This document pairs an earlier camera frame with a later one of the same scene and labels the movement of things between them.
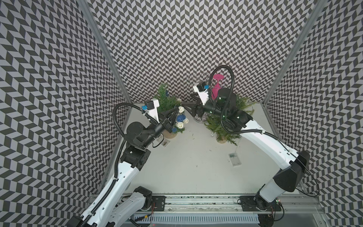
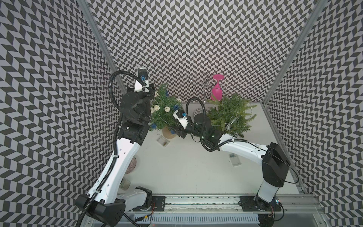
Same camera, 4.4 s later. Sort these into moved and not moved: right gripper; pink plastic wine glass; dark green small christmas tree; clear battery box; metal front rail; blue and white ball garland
Moved: blue and white ball garland; right gripper
Not moved: clear battery box; metal front rail; dark green small christmas tree; pink plastic wine glass
